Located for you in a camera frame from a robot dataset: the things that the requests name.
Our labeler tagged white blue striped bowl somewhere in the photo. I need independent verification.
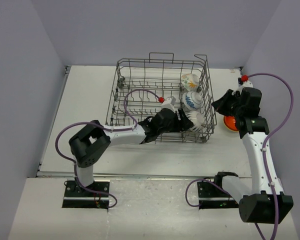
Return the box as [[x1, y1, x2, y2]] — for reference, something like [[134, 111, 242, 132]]
[[185, 111, 206, 132]]

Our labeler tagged orange bowl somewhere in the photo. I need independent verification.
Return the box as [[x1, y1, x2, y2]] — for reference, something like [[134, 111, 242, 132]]
[[223, 116, 239, 132]]

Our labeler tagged grey wire dish rack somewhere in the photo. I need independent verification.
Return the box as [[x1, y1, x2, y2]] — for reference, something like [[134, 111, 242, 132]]
[[105, 52, 217, 143]]

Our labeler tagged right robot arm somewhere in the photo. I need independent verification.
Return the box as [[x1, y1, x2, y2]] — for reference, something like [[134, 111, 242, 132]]
[[212, 87, 294, 224]]

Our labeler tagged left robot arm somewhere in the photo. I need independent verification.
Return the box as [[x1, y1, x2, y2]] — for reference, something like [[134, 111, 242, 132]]
[[68, 108, 194, 197]]

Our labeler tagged white blue flower bowl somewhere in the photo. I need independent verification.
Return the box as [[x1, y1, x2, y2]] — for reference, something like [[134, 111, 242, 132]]
[[182, 91, 203, 111]]

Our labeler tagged white floral bowl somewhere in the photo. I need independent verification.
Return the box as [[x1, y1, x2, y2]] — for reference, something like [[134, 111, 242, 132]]
[[180, 73, 200, 92]]

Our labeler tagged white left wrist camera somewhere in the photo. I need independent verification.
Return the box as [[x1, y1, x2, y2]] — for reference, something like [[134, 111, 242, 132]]
[[161, 96, 176, 112]]

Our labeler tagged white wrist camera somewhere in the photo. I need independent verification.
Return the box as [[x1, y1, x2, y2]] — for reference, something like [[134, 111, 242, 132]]
[[161, 96, 176, 112], [238, 75, 253, 89]]

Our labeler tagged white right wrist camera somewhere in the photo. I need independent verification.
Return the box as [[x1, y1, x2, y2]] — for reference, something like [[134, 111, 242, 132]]
[[238, 75, 253, 89]]

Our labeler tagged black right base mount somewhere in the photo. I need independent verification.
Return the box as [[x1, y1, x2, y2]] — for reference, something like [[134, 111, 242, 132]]
[[197, 181, 239, 210]]

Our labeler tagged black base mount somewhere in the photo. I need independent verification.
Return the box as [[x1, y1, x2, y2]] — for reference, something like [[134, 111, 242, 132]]
[[62, 180, 110, 209], [197, 181, 239, 210]]

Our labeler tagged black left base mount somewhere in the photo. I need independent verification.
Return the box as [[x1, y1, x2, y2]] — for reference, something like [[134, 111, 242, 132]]
[[62, 180, 110, 209]]

